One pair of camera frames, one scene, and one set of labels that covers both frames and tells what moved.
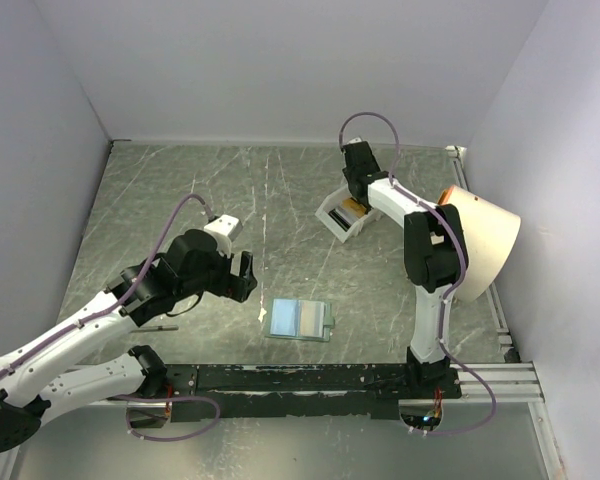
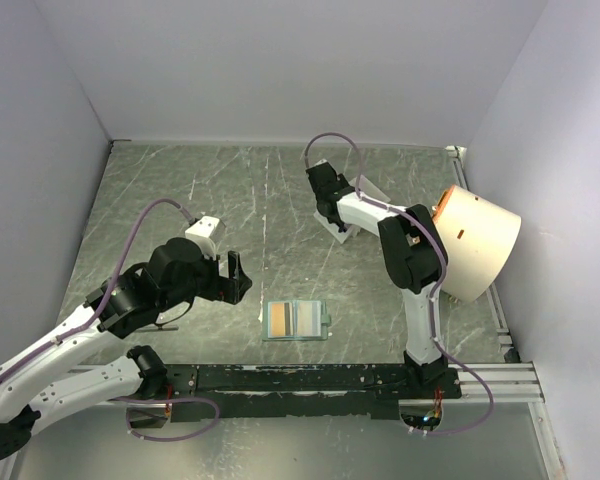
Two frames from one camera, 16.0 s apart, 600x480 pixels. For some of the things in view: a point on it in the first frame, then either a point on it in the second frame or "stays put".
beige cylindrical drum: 492,234 stays put
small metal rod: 156,328 stays put
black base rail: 363,391 stays put
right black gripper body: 346,172 -> 341,181
